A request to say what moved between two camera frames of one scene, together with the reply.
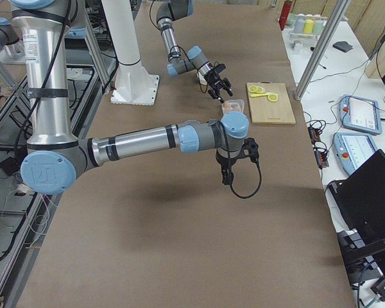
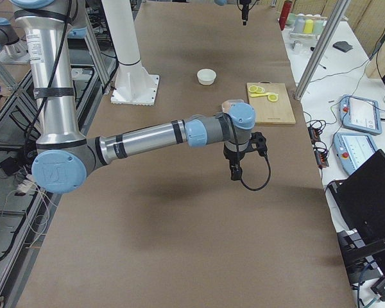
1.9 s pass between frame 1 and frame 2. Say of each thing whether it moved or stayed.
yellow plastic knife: stayed
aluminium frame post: stayed
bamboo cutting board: stayed
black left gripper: moved
